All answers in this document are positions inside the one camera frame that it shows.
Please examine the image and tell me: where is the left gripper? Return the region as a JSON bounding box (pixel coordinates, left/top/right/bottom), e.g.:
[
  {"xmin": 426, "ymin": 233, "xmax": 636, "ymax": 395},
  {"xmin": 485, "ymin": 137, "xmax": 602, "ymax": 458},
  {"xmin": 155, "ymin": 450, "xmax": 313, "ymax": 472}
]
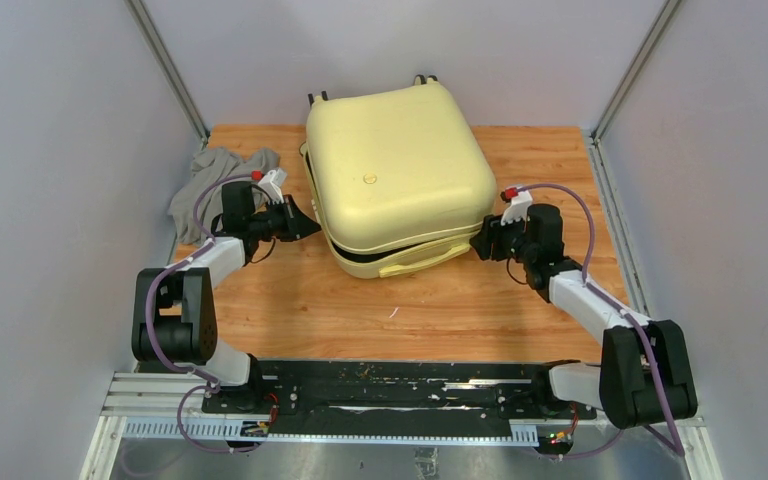
[{"xmin": 248, "ymin": 195, "xmax": 321, "ymax": 243}]

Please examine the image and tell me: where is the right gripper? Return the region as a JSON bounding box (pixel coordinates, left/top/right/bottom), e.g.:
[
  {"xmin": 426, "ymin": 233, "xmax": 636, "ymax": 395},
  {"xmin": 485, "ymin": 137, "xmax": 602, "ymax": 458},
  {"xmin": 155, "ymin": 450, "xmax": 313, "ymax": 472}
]
[{"xmin": 470, "ymin": 208, "xmax": 537, "ymax": 264}]

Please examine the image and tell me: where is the cream suitcase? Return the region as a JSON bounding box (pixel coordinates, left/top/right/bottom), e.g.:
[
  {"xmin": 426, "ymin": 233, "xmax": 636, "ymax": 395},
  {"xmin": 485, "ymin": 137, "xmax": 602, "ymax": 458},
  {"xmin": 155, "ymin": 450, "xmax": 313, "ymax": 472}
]
[{"xmin": 299, "ymin": 74, "xmax": 497, "ymax": 279}]

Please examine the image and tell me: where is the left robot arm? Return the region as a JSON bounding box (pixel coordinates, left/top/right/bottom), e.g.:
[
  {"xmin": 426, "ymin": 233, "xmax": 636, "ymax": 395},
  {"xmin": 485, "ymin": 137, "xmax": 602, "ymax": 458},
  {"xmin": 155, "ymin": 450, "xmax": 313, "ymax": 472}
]
[{"xmin": 131, "ymin": 175, "xmax": 321, "ymax": 413}]

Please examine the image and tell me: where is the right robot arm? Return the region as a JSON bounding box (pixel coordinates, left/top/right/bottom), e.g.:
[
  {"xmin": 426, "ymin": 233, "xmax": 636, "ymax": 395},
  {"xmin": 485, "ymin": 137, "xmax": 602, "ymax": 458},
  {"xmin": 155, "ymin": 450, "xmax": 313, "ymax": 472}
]
[{"xmin": 470, "ymin": 204, "xmax": 699, "ymax": 429}]

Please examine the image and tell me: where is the grey crumpled cloth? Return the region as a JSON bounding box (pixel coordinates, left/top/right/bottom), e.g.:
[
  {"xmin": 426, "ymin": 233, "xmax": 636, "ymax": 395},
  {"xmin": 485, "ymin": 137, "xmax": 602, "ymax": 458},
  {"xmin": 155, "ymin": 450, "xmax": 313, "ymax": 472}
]
[{"xmin": 167, "ymin": 146, "xmax": 282, "ymax": 246}]

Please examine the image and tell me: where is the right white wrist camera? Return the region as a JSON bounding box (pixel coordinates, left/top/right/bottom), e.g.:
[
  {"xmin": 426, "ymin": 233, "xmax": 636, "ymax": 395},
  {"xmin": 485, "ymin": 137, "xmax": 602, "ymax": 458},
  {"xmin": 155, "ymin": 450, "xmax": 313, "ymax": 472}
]
[{"xmin": 500, "ymin": 185, "xmax": 533, "ymax": 226}]

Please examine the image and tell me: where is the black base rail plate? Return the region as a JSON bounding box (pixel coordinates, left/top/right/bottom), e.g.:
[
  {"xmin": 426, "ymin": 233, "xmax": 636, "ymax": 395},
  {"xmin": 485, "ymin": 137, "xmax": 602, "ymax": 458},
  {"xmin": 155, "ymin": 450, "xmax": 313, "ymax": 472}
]
[{"xmin": 201, "ymin": 360, "xmax": 596, "ymax": 440}]

